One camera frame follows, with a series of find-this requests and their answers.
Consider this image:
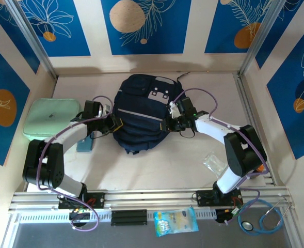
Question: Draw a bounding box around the navy blue student backpack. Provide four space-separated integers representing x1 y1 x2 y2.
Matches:
112 72 191 155

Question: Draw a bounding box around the mint green lunch bag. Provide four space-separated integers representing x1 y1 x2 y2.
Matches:
22 98 82 145

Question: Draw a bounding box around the clear plastic bag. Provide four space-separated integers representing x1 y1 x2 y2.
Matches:
202 152 229 178

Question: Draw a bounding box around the small teal box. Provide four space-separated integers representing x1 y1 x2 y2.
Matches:
76 136 94 152

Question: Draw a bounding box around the black ribbed block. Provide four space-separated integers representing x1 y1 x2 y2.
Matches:
111 209 148 227

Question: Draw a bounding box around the blue snack packet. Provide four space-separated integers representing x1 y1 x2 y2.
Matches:
153 206 199 237

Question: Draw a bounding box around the left black connector board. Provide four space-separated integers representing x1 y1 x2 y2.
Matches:
69 209 91 221

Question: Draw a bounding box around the black connector board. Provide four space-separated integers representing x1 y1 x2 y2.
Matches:
69 209 91 221
215 207 242 225

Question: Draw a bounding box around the right black connector board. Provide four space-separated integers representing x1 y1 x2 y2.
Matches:
215 207 242 225

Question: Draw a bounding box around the grey metal panel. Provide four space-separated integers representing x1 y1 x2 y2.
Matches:
11 222 293 248

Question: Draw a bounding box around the blue stethoscope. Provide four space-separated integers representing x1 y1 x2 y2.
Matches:
238 198 291 236

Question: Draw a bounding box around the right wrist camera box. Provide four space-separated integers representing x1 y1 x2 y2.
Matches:
168 101 181 118

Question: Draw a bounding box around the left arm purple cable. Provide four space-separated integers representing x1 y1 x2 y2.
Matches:
37 95 115 231

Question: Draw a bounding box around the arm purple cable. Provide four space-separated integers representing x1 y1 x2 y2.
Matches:
173 88 270 225
37 95 115 231

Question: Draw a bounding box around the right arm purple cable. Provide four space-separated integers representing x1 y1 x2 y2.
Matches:
173 88 270 225

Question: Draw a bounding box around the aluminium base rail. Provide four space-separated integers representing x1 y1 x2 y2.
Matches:
8 187 296 211

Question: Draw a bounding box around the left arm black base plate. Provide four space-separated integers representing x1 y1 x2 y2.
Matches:
58 192 105 209

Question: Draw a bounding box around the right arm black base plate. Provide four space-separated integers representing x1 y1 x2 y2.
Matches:
192 190 243 207

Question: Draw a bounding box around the white slotted cable duct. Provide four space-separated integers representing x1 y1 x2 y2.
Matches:
17 209 217 224

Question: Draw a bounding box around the right aluminium frame post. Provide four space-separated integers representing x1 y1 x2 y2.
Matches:
238 0 288 77

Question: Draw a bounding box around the aluminium frame post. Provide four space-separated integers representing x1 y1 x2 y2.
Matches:
238 0 288 77
6 0 58 80

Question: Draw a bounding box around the left aluminium frame post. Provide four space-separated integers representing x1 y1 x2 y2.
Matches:
6 0 58 80

